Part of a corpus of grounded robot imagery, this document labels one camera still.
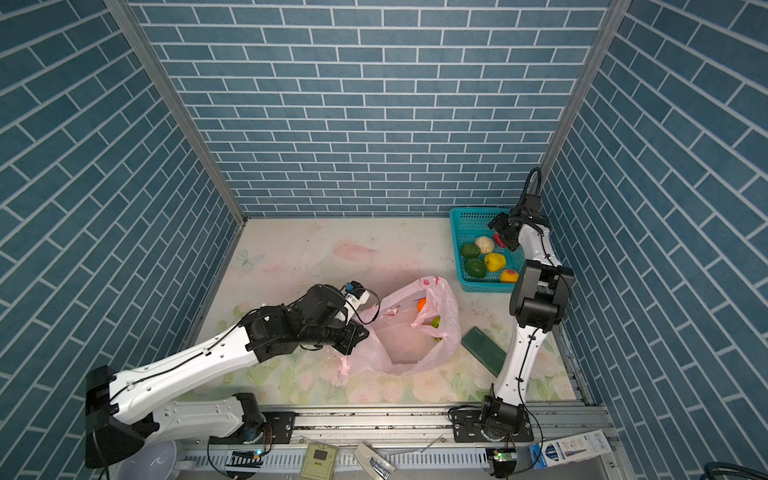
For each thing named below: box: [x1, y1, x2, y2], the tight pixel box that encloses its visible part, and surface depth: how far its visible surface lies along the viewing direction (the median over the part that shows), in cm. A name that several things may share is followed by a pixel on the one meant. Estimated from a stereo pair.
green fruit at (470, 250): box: [460, 243, 481, 257], surface depth 106 cm
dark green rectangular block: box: [461, 326, 507, 378], surface depth 88 cm
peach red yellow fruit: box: [500, 269, 519, 283], surface depth 100 cm
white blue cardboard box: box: [529, 429, 614, 470], surface depth 72 cm
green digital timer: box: [300, 442, 339, 480], surface depth 69 cm
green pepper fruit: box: [465, 258, 486, 278], surface depth 104 cm
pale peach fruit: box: [476, 236, 495, 254], surface depth 108 cm
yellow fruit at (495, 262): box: [484, 252, 507, 272], surface depth 104 cm
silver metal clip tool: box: [354, 442, 397, 480], surface depth 69 cm
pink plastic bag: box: [338, 276, 461, 384], surface depth 77 cm
